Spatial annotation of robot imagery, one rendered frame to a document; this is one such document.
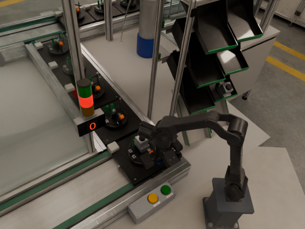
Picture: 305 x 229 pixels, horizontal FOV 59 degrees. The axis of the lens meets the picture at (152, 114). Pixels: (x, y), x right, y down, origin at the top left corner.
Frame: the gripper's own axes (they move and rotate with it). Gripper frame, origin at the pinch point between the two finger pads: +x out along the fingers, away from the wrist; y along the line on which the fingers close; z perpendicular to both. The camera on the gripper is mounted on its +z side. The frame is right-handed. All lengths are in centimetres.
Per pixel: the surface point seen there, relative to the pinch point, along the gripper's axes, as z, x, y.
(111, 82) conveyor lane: -68, 14, 13
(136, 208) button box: 8.3, 12.9, -16.3
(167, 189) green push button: 8.7, 11.6, -0.8
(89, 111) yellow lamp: -22.4, -20.1, -19.9
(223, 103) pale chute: -10.8, 0.3, 48.6
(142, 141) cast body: -12.0, 0.5, -1.0
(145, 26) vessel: -91, -1, 52
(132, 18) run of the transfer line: -132, 17, 68
